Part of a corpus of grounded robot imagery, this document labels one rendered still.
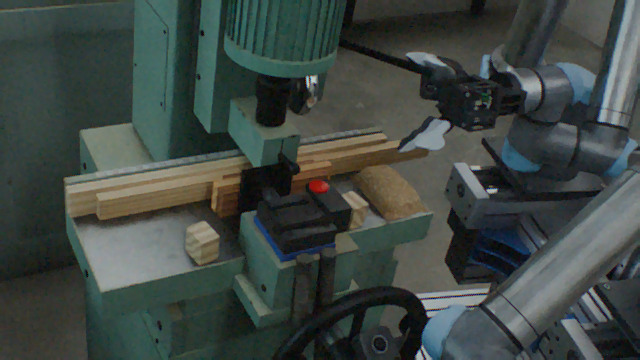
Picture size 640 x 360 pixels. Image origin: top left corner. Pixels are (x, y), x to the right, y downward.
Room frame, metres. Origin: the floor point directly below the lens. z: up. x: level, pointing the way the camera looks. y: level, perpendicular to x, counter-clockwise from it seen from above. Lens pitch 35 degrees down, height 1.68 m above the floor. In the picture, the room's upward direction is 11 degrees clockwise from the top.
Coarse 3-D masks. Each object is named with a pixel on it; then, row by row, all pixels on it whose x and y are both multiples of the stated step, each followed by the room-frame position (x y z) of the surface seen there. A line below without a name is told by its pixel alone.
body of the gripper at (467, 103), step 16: (464, 80) 1.05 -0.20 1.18; (480, 80) 1.04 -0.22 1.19; (496, 80) 1.10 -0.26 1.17; (512, 80) 1.08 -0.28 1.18; (448, 96) 1.03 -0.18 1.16; (464, 96) 1.00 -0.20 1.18; (480, 96) 1.01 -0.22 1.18; (496, 96) 1.02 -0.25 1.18; (448, 112) 1.03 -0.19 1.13; (464, 112) 1.00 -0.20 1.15; (480, 112) 1.00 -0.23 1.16; (496, 112) 1.01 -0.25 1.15; (512, 112) 1.06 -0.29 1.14; (464, 128) 0.99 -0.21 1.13; (480, 128) 0.99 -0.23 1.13
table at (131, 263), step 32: (96, 224) 0.87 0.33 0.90; (128, 224) 0.89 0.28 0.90; (160, 224) 0.90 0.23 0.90; (192, 224) 0.92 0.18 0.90; (224, 224) 0.93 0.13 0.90; (384, 224) 1.01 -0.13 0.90; (416, 224) 1.06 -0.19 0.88; (96, 256) 0.80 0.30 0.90; (128, 256) 0.81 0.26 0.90; (160, 256) 0.83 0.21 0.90; (224, 256) 0.86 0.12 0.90; (96, 288) 0.75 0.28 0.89; (128, 288) 0.75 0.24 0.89; (160, 288) 0.78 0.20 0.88; (192, 288) 0.81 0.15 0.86; (224, 288) 0.84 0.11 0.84; (256, 288) 0.83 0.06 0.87; (352, 288) 0.87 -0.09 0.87; (256, 320) 0.78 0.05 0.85
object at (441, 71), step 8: (344, 40) 1.16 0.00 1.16; (352, 48) 1.13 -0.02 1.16; (360, 48) 1.11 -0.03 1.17; (368, 48) 1.10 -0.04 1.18; (368, 56) 1.09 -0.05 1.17; (376, 56) 1.07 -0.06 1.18; (384, 56) 1.06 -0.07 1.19; (392, 56) 1.05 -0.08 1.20; (392, 64) 1.04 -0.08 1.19; (400, 64) 1.02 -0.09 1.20; (408, 64) 1.01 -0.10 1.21; (416, 64) 1.00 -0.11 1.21; (416, 72) 0.99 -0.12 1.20; (424, 72) 0.98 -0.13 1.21; (432, 72) 0.96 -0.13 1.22; (440, 72) 0.94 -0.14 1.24; (448, 72) 0.94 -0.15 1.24; (432, 80) 0.95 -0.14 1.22; (440, 80) 0.94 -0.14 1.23; (448, 80) 0.94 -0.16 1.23; (440, 88) 0.94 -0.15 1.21; (448, 88) 0.94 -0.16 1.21
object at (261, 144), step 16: (240, 112) 1.07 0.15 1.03; (240, 128) 1.07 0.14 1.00; (256, 128) 1.03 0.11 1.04; (272, 128) 1.04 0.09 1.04; (288, 128) 1.04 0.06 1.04; (240, 144) 1.06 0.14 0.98; (256, 144) 1.01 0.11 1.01; (272, 144) 1.01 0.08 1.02; (288, 144) 1.02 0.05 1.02; (256, 160) 1.01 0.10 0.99; (272, 160) 1.01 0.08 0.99
